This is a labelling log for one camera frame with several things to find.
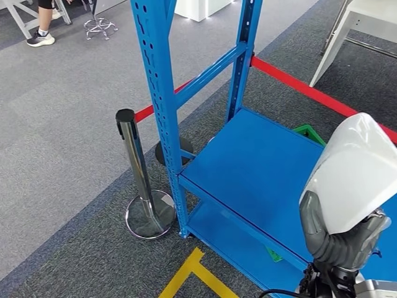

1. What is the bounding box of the green plastic crate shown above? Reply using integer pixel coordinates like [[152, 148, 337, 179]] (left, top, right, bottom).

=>
[[266, 124, 328, 264]]

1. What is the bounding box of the white plastic panel part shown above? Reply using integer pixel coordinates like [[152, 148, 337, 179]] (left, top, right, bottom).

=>
[[299, 112, 397, 236]]

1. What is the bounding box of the white table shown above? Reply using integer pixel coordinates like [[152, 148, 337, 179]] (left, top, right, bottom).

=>
[[309, 0, 397, 88]]

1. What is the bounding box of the white cabinet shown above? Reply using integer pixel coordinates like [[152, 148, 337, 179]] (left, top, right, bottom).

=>
[[174, 0, 233, 22]]

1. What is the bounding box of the red barrier belt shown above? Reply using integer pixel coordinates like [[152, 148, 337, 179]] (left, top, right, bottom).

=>
[[134, 73, 201, 124], [251, 56, 397, 145]]

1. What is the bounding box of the round metal stanchion base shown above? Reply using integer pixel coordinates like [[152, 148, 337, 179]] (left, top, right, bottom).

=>
[[154, 137, 193, 166]]

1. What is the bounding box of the yellow floor tape square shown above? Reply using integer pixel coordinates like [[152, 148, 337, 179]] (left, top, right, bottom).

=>
[[158, 246, 239, 298]]

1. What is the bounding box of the person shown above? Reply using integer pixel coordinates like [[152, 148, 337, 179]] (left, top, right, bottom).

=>
[[26, 0, 63, 47]]

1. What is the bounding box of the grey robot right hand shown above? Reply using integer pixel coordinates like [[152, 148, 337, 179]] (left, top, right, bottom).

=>
[[299, 189, 392, 274]]

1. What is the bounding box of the clear plastic hand cover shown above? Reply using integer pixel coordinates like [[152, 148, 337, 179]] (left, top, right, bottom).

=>
[[353, 210, 392, 270]]

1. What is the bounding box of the blue metal shelf rack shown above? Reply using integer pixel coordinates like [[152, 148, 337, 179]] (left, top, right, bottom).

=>
[[129, 0, 397, 298]]

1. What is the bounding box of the chrome stanchion post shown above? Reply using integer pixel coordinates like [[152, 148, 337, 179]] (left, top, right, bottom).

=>
[[115, 108, 177, 240]]

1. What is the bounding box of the chrome chair base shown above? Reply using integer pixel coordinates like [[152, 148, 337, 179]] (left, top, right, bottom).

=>
[[82, 0, 118, 41]]

